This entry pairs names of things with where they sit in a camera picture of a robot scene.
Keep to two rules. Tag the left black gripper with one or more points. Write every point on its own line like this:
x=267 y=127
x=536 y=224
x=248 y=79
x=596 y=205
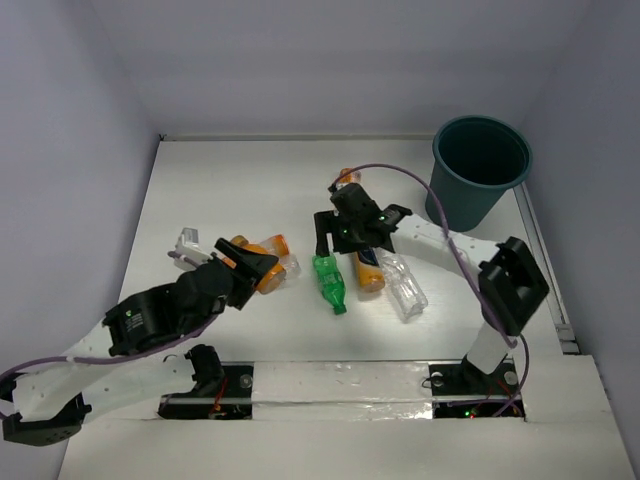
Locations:
x=242 y=272

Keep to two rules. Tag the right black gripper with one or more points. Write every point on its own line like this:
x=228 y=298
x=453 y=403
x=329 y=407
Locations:
x=328 y=221

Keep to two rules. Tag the green crushed plastic bottle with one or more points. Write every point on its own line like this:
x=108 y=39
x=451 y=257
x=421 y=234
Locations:
x=330 y=282

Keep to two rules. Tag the tall orange blue-label bottle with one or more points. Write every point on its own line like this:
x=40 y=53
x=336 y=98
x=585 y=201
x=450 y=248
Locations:
x=368 y=271

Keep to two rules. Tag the crushed clear plastic bottle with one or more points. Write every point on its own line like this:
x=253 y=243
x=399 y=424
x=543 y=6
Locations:
x=403 y=285

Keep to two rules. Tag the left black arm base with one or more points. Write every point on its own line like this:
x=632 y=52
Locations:
x=222 y=391

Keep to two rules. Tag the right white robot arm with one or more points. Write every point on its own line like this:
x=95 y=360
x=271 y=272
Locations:
x=505 y=276

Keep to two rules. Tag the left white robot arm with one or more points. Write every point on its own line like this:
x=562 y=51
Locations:
x=132 y=353

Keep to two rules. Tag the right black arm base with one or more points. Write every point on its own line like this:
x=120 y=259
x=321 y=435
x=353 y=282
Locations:
x=461 y=391

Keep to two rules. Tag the dark teal plastic bin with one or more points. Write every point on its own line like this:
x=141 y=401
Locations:
x=476 y=160

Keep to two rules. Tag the small clear dark-label bottle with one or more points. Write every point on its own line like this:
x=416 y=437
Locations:
x=291 y=269

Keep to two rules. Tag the clear orange-label bottle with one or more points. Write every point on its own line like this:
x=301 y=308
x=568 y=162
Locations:
x=276 y=245

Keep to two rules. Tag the small orange juice bottle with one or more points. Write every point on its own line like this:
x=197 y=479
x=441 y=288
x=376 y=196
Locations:
x=348 y=176

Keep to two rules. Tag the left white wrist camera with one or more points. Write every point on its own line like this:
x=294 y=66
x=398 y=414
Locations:
x=187 y=253

